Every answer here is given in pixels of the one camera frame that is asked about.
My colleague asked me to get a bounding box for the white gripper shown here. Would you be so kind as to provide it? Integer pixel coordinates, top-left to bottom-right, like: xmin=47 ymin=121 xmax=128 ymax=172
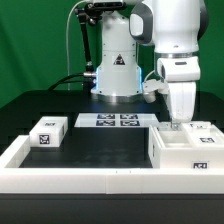
xmin=157 ymin=57 xmax=201 ymax=130

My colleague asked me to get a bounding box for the white cabinet door panel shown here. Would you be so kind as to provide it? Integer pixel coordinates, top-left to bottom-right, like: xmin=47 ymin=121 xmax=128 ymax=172
xmin=181 ymin=121 xmax=224 ymax=148
xmin=158 ymin=122 xmax=181 ymax=131

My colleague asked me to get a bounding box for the white cabinet body box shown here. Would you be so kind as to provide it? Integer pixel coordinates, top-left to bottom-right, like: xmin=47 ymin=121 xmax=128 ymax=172
xmin=148 ymin=126 xmax=224 ymax=169

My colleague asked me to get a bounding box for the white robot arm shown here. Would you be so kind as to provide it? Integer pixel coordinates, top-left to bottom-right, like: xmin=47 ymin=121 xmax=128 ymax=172
xmin=87 ymin=0 xmax=208 ymax=124

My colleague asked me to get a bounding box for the white cabinet top block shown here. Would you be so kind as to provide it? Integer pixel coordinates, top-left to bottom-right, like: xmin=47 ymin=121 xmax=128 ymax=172
xmin=29 ymin=116 xmax=68 ymax=147

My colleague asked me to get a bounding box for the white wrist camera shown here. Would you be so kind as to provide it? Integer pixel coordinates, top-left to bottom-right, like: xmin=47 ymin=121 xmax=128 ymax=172
xmin=142 ymin=79 xmax=167 ymax=103

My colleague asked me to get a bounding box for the white marker base plate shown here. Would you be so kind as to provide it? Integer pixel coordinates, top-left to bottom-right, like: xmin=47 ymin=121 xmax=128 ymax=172
xmin=75 ymin=113 xmax=159 ymax=128

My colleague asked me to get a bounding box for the black cable bundle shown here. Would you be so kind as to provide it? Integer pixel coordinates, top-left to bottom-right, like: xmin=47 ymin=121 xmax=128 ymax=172
xmin=47 ymin=73 xmax=95 ymax=92

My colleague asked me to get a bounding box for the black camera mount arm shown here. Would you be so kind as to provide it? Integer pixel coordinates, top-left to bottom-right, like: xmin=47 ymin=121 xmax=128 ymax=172
xmin=75 ymin=3 xmax=103 ymax=91

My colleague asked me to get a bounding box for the grey thin cable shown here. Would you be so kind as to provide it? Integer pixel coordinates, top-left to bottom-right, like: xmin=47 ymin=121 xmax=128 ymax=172
xmin=65 ymin=0 xmax=88 ymax=92

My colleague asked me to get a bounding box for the white U-shaped fence frame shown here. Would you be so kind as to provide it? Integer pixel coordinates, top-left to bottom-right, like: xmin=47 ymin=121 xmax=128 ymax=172
xmin=0 ymin=135 xmax=224 ymax=194

